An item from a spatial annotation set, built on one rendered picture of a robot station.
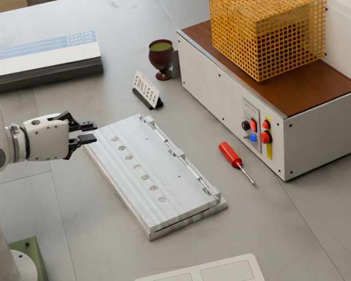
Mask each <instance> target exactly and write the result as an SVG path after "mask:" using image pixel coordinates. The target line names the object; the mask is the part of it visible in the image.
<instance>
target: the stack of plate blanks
mask: <svg viewBox="0 0 351 281"><path fill-rule="evenodd" d="M92 34H96V32H95V30H92V31H86V32H81V33H75V34H71V35H66V36H60V37H54V38H48V39H45V40H39V41H33V42H28V43H22V44H18V45H12V46H7V47H1V48H0V51H6V50H11V49H17V48H21V47H27V46H33V45H38V44H42V43H48V42H54V41H59V40H65V39H68V38H74V37H80V36H86V35H92ZM102 72H104V70H103V65H102V61H101V56H99V57H93V58H90V59H84V60H79V61H73V62H67V63H64V64H58V65H52V66H46V67H41V68H38V69H32V70H26V71H20V72H15V73H11V74H5V75H0V92H4V91H10V90H15V89H21V88H26V87H30V86H35V85H41V84H47V83H52V82H56V81H61V80H67V79H73V78H76V77H82V76H87V75H93V74H98V73H102Z"/></svg>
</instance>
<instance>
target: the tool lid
mask: <svg viewBox="0 0 351 281"><path fill-rule="evenodd" d="M90 133H93V135H94V136H95V137H96V139H97V142H93V143H90V144H87V146H88V148H89V149H90V150H91V151H92V153H93V155H94V156H95V157H96V159H97V160H98V161H99V163H100V164H101V165H102V167H103V169H104V170H105V171H106V172H107V174H108V175H109V177H110V178H111V179H112V181H113V182H114V183H115V185H116V186H117V188H118V189H119V191H120V192H121V193H122V195H123V196H124V197H125V199H126V200H127V201H128V203H129V205H130V206H131V207H132V209H133V210H134V211H135V213H136V214H137V215H138V217H139V218H140V219H141V221H142V223H143V224H144V225H145V227H146V228H147V229H148V231H149V232H150V233H153V232H155V231H158V230H160V229H162V228H164V227H167V226H169V225H171V224H174V223H176V222H179V221H181V220H183V219H186V218H188V217H190V216H192V215H195V214H197V213H199V212H201V211H204V210H206V209H208V208H210V207H213V206H216V199H215V198H214V197H213V196H209V197H208V196H207V195H206V188H205V187H204V185H202V184H201V183H200V181H199V179H200V178H201V179H203V178H202V177H201V176H200V175H199V173H198V172H197V171H196V170H195V169H194V168H193V167H192V166H191V165H188V166H185V164H184V163H183V162H182V161H181V160H180V159H179V158H178V157H177V156H175V157H173V156H172V151H171V149H170V148H169V147H168V146H167V145H166V143H165V141H168V139H167V138H166V137H165V136H164V135H163V134H162V133H161V132H160V130H159V129H156V130H153V129H152V128H151V126H150V125H149V124H148V123H143V122H142V116H141V115H140V114H137V115H134V116H132V117H129V118H126V119H123V120H121V121H118V122H116V123H113V124H110V125H107V126H105V127H102V128H99V129H97V130H94V131H92V132H88V133H86V134H90ZM113 139H118V140H117V141H116V142H113V141H112V140H113ZM120 148H126V149H125V150H123V151H120V150H119V149H120ZM128 157H133V159H131V160H126V159H127V158H128ZM135 167H141V169H139V170H134V168H135ZM143 177H149V179H148V180H142V178H143ZM153 187H156V188H158V189H157V190H155V191H151V190H150V189H151V188H153ZM161 198H166V199H167V200H166V201H164V202H159V200H160V199H161Z"/></svg>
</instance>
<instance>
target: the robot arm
mask: <svg viewBox="0 0 351 281"><path fill-rule="evenodd" d="M65 119H67V120H68V121H69V122H67V121H64V120H65ZM97 129H98V127H97V125H96V124H95V122H94V121H85V122H78V121H77V120H75V119H74V118H73V117H72V115H71V114H70V112H69V111H68V110H67V111H65V112H63V113H62V114H60V113H58V114H51V115H46V116H42V117H38V118H35V119H31V120H28V121H26V122H24V123H22V127H20V128H19V127H18V125H17V124H11V126H9V127H5V124H4V120H3V115H2V112H1V109H0V172H2V171H3V170H4V169H5V168H6V167H7V165H8V164H13V163H18V162H24V161H25V159H26V160H27V161H51V160H56V159H65V160H69V159H70V157H71V155H72V153H73V152H74V151H75V150H76V149H77V148H80V147H81V145H84V144H90V143H93V142H97V139H96V137H95V136H94V135H93V133H90V134H83V135H78V136H77V138H70V139H69V133H70V132H74V131H77V130H81V131H82V132H85V131H90V130H97ZM0 281H38V271H37V269H36V266H35V264H34V262H33V261H32V259H31V258H30V257H28V256H27V255H26V254H24V253H22V252H20V251H17V250H11V249H10V248H9V246H8V243H7V240H6V238H5V236H4V233H3V231H2V228H1V226H0Z"/></svg>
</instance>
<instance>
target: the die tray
mask: <svg viewBox="0 0 351 281"><path fill-rule="evenodd" d="M135 281H265V280H264V277H263V275H262V272H261V270H260V267H259V265H258V263H257V260H256V258H255V256H254V255H253V254H245V255H240V256H236V257H233V258H228V259H223V260H218V261H213V262H210V263H205V264H201V265H196V266H193V267H188V268H183V269H178V270H174V271H171V272H166V273H161V274H156V275H151V276H148V277H144V278H139V279H136V280H135Z"/></svg>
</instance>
